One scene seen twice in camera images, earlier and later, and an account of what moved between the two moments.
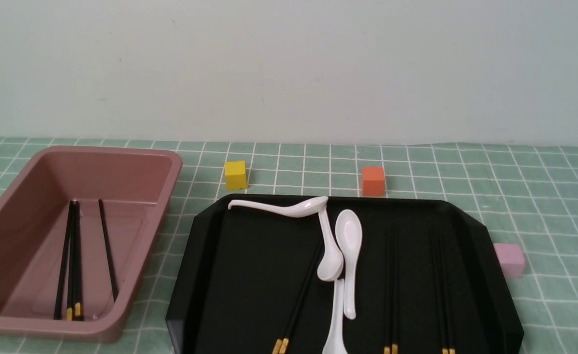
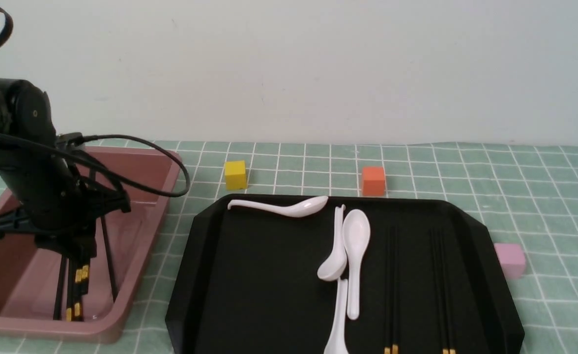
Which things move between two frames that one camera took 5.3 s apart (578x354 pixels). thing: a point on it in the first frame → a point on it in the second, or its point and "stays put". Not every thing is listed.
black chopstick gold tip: [70, 265] stays put
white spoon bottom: [335, 344] stays put
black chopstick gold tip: [284, 346] → [85, 279]
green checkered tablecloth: [545, 202] stays put
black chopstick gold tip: [278, 343] → [78, 293]
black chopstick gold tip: [394, 348] stays put
